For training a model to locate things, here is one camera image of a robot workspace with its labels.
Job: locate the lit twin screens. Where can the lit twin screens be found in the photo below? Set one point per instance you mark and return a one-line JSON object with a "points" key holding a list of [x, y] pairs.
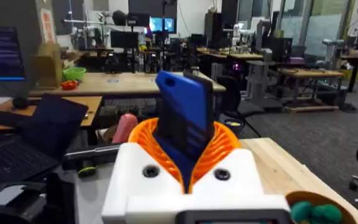
{"points": [[162, 25]]}

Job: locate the blue electric screwdriver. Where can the blue electric screwdriver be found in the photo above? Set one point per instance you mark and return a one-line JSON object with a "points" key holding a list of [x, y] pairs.
{"points": [[185, 105]]}

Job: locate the wooden desk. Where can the wooden desk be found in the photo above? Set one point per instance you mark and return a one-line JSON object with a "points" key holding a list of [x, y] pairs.
{"points": [[82, 104]]}

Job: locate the long wooden table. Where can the long wooden table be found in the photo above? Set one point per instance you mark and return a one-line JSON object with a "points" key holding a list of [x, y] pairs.
{"points": [[117, 82]]}

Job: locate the red toy vegetable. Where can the red toy vegetable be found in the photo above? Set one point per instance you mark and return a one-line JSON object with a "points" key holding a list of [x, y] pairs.
{"points": [[69, 84]]}

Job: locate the small wooden table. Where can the small wooden table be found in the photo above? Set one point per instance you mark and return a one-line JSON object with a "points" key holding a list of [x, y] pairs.
{"points": [[309, 74]]}

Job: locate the pink cylinder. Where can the pink cylinder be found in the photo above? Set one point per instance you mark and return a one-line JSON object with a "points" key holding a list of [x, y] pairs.
{"points": [[124, 127]]}

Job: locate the brown tub with green toys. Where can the brown tub with green toys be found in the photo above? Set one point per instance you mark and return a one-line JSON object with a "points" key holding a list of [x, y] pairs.
{"points": [[315, 211]]}

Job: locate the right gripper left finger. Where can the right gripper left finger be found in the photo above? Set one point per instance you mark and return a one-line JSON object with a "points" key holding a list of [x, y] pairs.
{"points": [[129, 183]]}

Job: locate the green plastic bowl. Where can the green plastic bowl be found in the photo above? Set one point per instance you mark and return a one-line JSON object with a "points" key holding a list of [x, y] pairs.
{"points": [[74, 73]]}

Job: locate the black bin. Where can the black bin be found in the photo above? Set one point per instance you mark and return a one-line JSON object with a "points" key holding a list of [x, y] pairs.
{"points": [[234, 126]]}

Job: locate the cardboard box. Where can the cardboard box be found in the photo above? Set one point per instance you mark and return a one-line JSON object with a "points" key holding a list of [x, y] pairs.
{"points": [[47, 65]]}

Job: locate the black office chair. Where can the black office chair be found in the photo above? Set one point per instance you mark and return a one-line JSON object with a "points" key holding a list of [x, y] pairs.
{"points": [[238, 99]]}

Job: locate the black laptop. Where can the black laptop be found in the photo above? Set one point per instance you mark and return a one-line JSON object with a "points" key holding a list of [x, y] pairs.
{"points": [[42, 133]]}

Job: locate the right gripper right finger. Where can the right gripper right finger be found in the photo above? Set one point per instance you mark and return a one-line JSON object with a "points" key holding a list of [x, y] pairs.
{"points": [[238, 180]]}

